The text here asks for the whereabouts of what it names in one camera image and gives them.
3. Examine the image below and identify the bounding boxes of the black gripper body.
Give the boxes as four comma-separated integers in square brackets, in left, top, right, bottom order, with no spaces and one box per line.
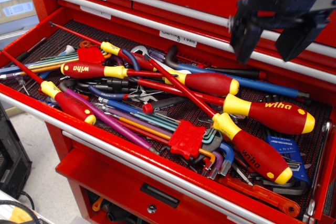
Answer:
[236,0,335,29]

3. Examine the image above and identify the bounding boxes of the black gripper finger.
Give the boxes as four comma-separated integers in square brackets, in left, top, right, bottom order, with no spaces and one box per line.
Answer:
[275,18,328,62]
[229,16,264,64]

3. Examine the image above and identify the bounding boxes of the large red yellow Wiha screwdriver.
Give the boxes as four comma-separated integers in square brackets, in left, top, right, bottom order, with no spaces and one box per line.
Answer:
[139,79,316,134]

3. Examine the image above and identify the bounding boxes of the long blue hex key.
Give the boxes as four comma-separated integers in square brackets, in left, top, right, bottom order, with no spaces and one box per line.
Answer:
[165,45,310,99]

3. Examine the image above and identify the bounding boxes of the red metal tool chest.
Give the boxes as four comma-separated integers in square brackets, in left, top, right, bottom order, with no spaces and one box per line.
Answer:
[24,0,336,224]

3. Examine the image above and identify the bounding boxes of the middle red yellow screwdriver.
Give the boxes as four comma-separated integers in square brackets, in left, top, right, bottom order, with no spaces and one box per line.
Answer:
[159,70,240,97]

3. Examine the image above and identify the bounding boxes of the white Cutting Tools label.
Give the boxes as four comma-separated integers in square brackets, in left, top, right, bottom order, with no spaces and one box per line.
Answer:
[159,30,197,48]

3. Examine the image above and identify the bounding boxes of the open red tool drawer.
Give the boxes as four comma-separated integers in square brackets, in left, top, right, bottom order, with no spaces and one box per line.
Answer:
[1,5,335,223]

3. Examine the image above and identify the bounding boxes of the silver open-end wrench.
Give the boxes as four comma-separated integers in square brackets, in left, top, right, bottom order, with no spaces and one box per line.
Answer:
[131,46,191,74]

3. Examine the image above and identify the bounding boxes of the blue hex key holder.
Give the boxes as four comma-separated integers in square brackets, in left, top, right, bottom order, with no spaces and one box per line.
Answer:
[265,136,310,185]

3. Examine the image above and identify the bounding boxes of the red hex key holder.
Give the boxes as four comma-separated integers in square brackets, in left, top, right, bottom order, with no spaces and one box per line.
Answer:
[168,120,206,160]

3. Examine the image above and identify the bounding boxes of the small black red screwdriver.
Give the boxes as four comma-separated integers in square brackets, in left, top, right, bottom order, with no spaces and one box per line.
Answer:
[142,97,188,114]

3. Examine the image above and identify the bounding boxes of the front red yellow Wiha screwdriver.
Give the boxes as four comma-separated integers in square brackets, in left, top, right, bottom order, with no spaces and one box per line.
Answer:
[144,55,292,185]

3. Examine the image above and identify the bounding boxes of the back thin red screwdriver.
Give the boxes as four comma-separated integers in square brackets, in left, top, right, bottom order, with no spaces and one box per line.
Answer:
[49,22,157,72]

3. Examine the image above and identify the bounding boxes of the red holder back hex set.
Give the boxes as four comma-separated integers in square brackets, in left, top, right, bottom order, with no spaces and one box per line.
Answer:
[77,46,106,64]

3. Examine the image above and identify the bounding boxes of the orange red flat tool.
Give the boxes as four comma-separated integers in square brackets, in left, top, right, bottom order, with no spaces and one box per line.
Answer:
[216,175,301,217]

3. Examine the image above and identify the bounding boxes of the left-pointing Wiha red screwdriver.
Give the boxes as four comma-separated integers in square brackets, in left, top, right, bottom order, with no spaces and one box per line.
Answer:
[60,61,164,79]

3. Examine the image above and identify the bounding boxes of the silver combination wrench right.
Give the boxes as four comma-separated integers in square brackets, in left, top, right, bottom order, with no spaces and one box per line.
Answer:
[303,120,333,223]

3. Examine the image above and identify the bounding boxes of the purple long hex key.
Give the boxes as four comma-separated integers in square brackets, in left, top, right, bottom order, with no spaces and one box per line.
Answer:
[59,81,160,155]

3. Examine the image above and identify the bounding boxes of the long left red screwdriver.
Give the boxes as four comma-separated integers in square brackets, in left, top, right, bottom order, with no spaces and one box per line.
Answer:
[1,49,96,125]

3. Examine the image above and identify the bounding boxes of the black box on floor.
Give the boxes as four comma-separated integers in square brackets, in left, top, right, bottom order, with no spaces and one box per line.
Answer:
[1,107,32,199]

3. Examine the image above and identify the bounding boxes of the blue handled pliers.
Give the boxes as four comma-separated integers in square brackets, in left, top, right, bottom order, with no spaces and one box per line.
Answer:
[88,48,163,104]

